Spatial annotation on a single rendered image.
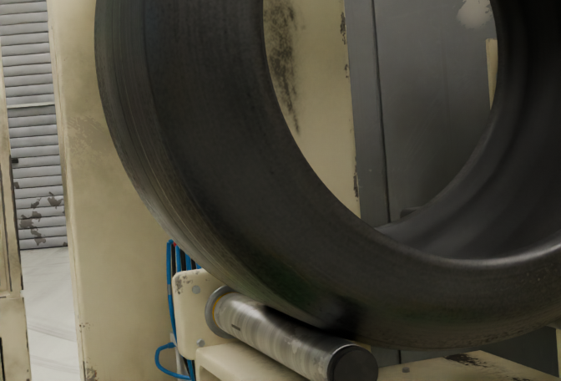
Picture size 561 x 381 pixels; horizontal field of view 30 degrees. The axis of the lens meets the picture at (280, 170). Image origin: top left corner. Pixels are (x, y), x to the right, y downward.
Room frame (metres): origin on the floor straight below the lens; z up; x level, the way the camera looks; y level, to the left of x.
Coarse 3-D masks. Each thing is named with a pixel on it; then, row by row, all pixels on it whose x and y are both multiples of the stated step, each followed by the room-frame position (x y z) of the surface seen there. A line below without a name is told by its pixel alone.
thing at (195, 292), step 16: (192, 272) 1.16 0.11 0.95; (208, 272) 1.17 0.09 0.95; (176, 288) 1.16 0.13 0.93; (192, 288) 1.16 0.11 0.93; (208, 288) 1.17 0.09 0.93; (224, 288) 1.17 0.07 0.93; (176, 304) 1.16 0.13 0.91; (192, 304) 1.16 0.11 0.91; (208, 304) 1.16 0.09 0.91; (176, 320) 1.17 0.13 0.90; (192, 320) 1.16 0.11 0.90; (208, 320) 1.16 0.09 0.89; (192, 336) 1.16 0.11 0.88; (208, 336) 1.16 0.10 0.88; (224, 336) 1.17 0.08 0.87; (192, 352) 1.16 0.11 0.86
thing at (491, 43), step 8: (488, 40) 1.46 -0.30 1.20; (496, 40) 1.46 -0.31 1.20; (488, 48) 1.46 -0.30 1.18; (496, 48) 1.46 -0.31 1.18; (488, 56) 1.46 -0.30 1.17; (496, 56) 1.46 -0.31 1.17; (488, 64) 1.46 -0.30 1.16; (496, 64) 1.46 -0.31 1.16; (488, 72) 1.46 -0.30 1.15; (496, 72) 1.46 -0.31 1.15; (488, 80) 1.47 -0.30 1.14; (496, 80) 1.46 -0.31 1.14
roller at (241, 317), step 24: (216, 312) 1.15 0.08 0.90; (240, 312) 1.08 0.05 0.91; (264, 312) 1.04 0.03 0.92; (240, 336) 1.07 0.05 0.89; (264, 336) 1.00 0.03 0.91; (288, 336) 0.95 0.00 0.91; (312, 336) 0.91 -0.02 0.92; (336, 336) 0.90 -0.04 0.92; (288, 360) 0.94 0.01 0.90; (312, 360) 0.88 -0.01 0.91; (336, 360) 0.85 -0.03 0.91; (360, 360) 0.85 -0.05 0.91
